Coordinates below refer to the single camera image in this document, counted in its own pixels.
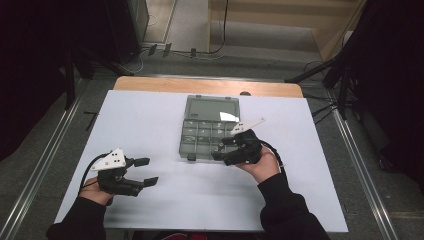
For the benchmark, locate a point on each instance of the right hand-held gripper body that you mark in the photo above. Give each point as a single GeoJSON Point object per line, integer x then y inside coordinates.
{"type": "Point", "coordinates": [246, 148]}

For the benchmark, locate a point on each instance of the dark computer tower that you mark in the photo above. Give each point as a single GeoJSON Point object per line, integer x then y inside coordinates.
{"type": "Point", "coordinates": [128, 26]}

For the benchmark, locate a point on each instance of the person's right hand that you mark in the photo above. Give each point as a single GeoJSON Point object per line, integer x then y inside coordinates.
{"type": "Point", "coordinates": [265, 166]}

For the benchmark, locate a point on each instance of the black curtain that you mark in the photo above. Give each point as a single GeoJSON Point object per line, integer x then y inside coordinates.
{"type": "Point", "coordinates": [30, 66]}
{"type": "Point", "coordinates": [390, 83]}

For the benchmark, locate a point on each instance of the wooden table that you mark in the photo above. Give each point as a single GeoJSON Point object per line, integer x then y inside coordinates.
{"type": "Point", "coordinates": [186, 85]}

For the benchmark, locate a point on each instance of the black metal stand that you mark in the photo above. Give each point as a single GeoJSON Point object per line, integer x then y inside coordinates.
{"type": "Point", "coordinates": [343, 90]}
{"type": "Point", "coordinates": [70, 83]}

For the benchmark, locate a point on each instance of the person's left hand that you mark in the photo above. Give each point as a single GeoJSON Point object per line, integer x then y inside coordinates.
{"type": "Point", "coordinates": [91, 194]}

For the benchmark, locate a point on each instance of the metal floor rail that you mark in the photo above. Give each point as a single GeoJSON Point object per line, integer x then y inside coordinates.
{"type": "Point", "coordinates": [40, 163]}
{"type": "Point", "coordinates": [360, 163]}

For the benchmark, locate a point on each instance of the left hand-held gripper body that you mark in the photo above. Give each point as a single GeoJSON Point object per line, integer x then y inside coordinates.
{"type": "Point", "coordinates": [115, 185]}

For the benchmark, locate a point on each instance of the red clothing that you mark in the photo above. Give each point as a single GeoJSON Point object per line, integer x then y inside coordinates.
{"type": "Point", "coordinates": [186, 236]}

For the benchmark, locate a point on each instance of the wooden partition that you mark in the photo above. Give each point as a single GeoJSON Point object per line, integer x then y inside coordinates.
{"type": "Point", "coordinates": [266, 13]}

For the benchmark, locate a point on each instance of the clear grey compartment organizer box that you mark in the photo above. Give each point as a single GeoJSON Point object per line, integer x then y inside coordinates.
{"type": "Point", "coordinates": [210, 110]}

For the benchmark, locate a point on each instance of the white board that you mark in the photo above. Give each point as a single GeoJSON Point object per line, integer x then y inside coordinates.
{"type": "Point", "coordinates": [143, 110]}

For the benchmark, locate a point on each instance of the black floor plug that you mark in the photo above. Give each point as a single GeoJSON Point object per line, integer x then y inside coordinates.
{"type": "Point", "coordinates": [152, 49]}
{"type": "Point", "coordinates": [193, 52]}
{"type": "Point", "coordinates": [167, 49]}

